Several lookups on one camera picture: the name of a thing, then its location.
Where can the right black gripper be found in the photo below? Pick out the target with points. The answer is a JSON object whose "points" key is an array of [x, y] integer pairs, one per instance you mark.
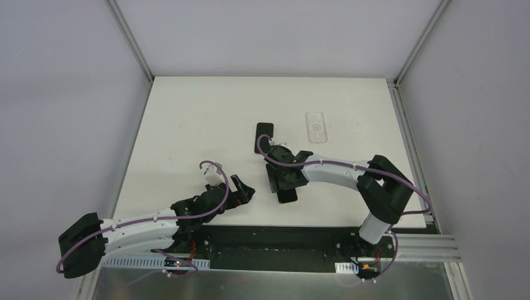
{"points": [[274, 173]]}

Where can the aluminium frame rail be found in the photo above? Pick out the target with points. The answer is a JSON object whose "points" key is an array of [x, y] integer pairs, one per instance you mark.
{"points": [[427, 248]]}

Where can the white cable duct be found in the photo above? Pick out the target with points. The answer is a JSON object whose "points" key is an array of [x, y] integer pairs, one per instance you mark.
{"points": [[148, 262], [346, 268]]}

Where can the black smartphone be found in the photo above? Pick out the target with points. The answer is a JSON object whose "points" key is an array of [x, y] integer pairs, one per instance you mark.
{"points": [[264, 131]]}

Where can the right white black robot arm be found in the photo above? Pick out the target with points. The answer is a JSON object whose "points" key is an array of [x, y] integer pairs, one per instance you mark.
{"points": [[384, 189]]}

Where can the left white cable duct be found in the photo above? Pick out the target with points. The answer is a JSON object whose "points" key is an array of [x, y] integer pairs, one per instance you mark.
{"points": [[148, 262]]}

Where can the clear phone case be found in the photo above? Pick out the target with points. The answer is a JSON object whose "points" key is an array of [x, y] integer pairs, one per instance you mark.
{"points": [[316, 127]]}

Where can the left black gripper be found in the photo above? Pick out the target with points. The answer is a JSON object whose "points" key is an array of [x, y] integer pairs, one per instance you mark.
{"points": [[231, 194]]}

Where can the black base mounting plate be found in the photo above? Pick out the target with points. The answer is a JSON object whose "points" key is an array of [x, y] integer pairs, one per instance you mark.
{"points": [[285, 249]]}

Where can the right white cable duct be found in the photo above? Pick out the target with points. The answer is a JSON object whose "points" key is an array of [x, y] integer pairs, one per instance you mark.
{"points": [[346, 268]]}

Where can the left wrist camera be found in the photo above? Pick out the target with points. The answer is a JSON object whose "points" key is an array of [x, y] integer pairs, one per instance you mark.
{"points": [[213, 175]]}

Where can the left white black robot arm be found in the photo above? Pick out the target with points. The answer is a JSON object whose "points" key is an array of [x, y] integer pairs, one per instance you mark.
{"points": [[91, 241]]}

